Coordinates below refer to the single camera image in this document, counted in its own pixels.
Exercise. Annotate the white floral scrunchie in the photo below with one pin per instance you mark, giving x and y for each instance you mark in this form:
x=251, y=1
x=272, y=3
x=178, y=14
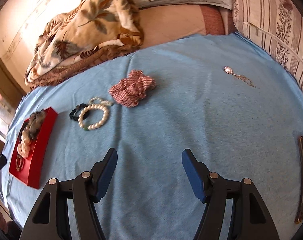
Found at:
x=23, y=147

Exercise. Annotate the red checkered scrunchie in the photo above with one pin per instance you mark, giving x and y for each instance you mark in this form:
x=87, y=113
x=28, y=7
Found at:
x=129, y=91

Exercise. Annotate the grey satin scrunchie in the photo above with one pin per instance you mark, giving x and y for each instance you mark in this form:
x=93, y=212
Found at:
x=31, y=128

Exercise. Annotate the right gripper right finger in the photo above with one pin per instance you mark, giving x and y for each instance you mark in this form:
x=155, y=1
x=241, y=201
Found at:
x=250, y=218

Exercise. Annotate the leaf-patterned quilt blanket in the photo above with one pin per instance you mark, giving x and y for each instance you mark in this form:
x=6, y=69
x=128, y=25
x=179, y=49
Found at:
x=111, y=26

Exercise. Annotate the light blue bed sheet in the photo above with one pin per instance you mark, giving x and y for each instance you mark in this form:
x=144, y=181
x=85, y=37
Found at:
x=222, y=97

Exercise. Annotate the striped floral cushion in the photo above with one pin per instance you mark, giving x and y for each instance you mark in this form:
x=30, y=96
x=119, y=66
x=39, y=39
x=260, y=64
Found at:
x=276, y=26

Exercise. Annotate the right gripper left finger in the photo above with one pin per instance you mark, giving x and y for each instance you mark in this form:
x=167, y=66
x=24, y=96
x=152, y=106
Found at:
x=48, y=218

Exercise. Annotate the red shallow tray box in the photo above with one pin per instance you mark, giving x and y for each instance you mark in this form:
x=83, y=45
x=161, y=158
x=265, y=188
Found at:
x=31, y=172

